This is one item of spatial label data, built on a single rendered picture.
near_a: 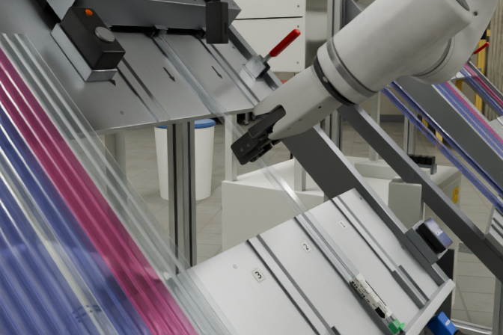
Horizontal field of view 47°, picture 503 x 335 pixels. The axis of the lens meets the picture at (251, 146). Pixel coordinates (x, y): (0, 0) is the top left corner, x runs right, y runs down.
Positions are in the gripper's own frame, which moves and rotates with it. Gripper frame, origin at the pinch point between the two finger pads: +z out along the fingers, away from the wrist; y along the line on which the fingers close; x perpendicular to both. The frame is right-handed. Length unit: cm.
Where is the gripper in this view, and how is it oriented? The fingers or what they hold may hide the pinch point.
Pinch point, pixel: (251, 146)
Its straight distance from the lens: 77.9
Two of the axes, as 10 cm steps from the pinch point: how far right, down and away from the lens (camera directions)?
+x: 5.1, 8.4, -2.0
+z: -6.7, 5.3, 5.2
